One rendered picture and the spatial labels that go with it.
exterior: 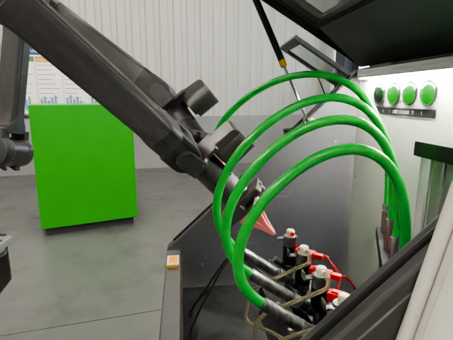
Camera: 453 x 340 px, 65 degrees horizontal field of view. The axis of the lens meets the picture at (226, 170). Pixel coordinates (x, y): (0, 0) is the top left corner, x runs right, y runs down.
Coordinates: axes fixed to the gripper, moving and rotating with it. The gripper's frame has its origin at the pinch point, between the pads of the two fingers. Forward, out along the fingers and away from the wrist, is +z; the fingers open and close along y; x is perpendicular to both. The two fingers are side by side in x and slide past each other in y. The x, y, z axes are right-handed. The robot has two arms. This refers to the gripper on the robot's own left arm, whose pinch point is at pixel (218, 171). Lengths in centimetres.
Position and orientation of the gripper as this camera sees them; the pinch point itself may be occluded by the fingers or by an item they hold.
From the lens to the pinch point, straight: 79.9
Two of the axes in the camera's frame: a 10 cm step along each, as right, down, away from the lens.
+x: -6.5, 6.6, 3.7
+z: 5.5, 7.5, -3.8
